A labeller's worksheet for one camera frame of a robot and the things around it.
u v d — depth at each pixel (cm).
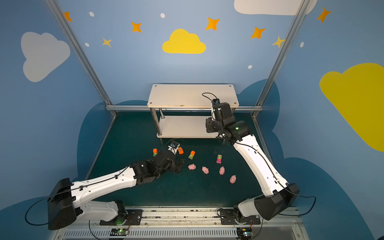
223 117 52
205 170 90
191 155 96
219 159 93
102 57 147
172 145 66
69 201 40
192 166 91
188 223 74
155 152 96
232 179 86
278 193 39
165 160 57
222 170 90
